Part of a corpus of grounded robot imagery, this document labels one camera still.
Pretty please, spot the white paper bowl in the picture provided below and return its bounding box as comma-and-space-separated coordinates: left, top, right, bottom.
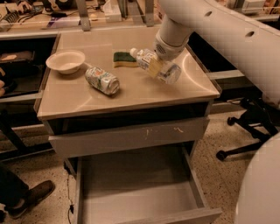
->
45, 50, 86, 74

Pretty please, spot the black office chair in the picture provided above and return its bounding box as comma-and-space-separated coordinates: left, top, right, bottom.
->
216, 98, 280, 161

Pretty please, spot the black floor cable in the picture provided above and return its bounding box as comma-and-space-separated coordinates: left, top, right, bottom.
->
63, 161, 75, 224

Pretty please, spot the grey upper drawer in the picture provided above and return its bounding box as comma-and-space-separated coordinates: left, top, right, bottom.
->
49, 117, 209, 158

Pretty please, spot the crushed soda can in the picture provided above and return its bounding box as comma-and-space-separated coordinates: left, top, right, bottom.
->
85, 66, 120, 95

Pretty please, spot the green and yellow sponge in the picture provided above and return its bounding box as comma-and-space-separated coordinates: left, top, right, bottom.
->
113, 52, 137, 67

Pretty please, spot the clear plastic water bottle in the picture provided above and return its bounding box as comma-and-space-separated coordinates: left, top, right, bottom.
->
129, 48, 181, 84

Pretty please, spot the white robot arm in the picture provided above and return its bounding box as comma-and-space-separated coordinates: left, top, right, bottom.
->
153, 0, 280, 224

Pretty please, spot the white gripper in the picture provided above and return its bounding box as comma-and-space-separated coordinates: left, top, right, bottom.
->
148, 14, 193, 78

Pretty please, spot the open grey lower drawer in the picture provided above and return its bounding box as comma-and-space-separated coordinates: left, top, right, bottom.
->
73, 144, 221, 224

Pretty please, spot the white box on desk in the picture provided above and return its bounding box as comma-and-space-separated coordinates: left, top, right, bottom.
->
103, 0, 122, 23

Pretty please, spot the grey drawer cabinet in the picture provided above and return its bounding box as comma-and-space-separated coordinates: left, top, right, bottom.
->
33, 24, 222, 176

